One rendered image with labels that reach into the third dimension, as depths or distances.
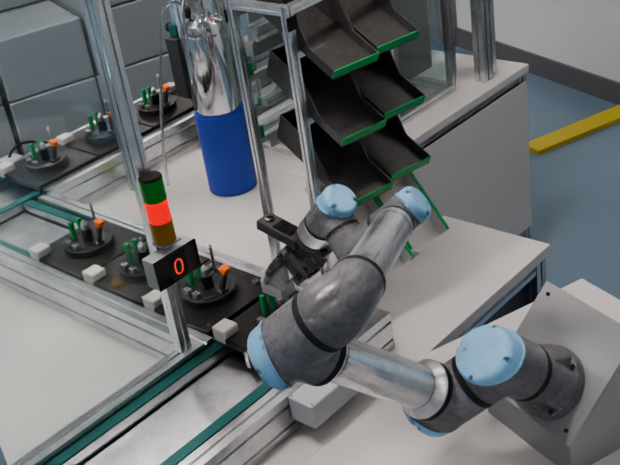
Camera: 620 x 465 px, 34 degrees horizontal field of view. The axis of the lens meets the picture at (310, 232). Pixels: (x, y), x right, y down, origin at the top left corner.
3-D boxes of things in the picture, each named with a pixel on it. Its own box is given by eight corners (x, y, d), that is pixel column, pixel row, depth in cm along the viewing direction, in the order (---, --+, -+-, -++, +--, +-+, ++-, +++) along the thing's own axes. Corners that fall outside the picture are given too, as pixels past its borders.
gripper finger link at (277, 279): (271, 304, 229) (292, 281, 223) (254, 284, 230) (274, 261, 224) (280, 299, 231) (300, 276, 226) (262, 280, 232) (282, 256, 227)
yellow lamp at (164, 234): (181, 237, 221) (176, 218, 218) (163, 248, 217) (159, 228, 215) (166, 232, 224) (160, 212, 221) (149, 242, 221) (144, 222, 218)
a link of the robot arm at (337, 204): (337, 220, 201) (316, 184, 204) (315, 247, 210) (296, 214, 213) (368, 210, 206) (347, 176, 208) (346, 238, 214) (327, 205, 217)
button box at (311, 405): (377, 376, 228) (374, 354, 225) (315, 430, 215) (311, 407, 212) (352, 366, 232) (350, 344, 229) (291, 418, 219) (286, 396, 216)
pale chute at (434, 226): (441, 234, 261) (449, 228, 257) (403, 256, 254) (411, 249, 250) (381, 145, 265) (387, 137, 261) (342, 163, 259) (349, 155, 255)
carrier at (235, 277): (278, 289, 256) (270, 246, 250) (209, 339, 241) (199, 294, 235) (212, 265, 271) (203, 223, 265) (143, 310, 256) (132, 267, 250)
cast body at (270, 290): (295, 291, 234) (291, 265, 231) (282, 300, 231) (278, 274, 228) (268, 281, 239) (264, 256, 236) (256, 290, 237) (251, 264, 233)
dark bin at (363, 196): (391, 188, 243) (398, 167, 237) (350, 210, 236) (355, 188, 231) (317, 118, 255) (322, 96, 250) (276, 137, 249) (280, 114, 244)
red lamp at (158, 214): (176, 217, 218) (172, 196, 216) (159, 227, 215) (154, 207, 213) (160, 211, 221) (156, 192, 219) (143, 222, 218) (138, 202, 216)
